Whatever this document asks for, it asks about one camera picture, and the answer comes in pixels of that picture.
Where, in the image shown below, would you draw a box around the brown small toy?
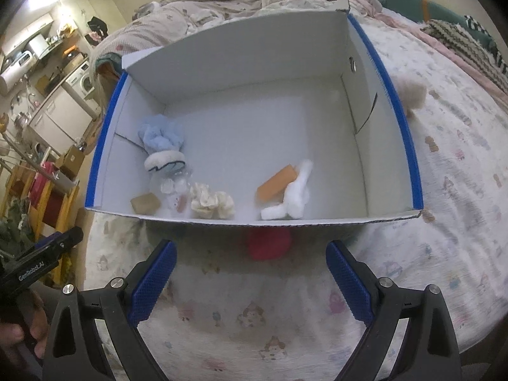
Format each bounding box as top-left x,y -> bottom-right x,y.
190,183 -> 237,220

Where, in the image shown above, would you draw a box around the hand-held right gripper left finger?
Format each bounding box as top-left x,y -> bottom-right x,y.
42,239 -> 178,381

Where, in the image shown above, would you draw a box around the pink blanket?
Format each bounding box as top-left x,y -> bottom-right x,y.
344,0 -> 508,102

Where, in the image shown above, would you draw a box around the white fluffy plush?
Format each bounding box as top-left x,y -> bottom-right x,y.
260,159 -> 315,221

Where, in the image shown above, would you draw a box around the cream plush toy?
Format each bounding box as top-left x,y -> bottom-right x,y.
396,76 -> 428,119

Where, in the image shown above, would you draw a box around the yellow wooden rack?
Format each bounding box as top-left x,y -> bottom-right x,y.
6,163 -> 81,287

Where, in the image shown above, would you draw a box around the teal headboard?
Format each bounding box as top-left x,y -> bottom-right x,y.
383,0 -> 493,49

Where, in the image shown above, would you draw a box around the blue fluffy scrunchie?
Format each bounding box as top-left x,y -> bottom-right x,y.
137,114 -> 185,156

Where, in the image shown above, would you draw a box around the clear plastic bag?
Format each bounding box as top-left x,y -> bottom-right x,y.
158,169 -> 196,217

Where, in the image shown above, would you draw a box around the blue cardboard box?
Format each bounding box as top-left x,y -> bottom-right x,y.
84,0 -> 424,231

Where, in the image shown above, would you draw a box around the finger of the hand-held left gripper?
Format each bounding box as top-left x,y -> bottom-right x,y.
34,226 -> 85,258

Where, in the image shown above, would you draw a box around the person's left hand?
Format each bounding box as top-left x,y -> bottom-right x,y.
0,289 -> 51,360

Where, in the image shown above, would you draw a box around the red bag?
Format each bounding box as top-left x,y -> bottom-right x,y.
30,162 -> 57,208

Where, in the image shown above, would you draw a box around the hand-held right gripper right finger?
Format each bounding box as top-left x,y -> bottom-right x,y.
325,240 -> 463,381

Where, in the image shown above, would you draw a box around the beige checkered duvet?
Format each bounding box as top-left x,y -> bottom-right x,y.
93,0 -> 272,77

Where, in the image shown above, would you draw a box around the white washing machine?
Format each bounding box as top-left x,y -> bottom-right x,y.
65,60 -> 101,98

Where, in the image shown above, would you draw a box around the red plush item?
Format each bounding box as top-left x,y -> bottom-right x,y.
247,226 -> 293,262

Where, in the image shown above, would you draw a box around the bed with printed sheet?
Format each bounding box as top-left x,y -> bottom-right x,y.
83,0 -> 508,381

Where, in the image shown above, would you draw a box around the orange sponge block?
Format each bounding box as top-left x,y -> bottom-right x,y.
256,164 -> 299,208

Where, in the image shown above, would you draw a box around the white water heater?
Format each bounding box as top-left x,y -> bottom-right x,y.
0,50 -> 35,97

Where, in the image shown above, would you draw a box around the brown sponge block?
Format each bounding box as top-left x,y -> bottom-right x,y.
130,192 -> 162,215

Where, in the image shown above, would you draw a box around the white dark-trimmed headband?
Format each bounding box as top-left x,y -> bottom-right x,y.
144,150 -> 187,174

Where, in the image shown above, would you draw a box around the white wall cabinet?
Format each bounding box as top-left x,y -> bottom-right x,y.
2,12 -> 55,55

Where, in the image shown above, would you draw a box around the hanging clothes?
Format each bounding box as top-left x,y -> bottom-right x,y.
86,17 -> 109,45

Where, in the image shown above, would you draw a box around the white floor cabinet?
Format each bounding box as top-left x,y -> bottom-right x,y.
27,85 -> 101,152

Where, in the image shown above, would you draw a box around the brown cardboard box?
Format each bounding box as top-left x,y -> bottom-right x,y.
61,145 -> 87,178

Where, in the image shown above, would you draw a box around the green plant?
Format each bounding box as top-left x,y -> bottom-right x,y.
0,197 -> 45,264

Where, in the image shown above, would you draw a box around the striped knitted blanket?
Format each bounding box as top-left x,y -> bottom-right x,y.
420,15 -> 508,93

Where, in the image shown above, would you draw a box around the teal footboard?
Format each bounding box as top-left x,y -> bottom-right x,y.
96,58 -> 123,79

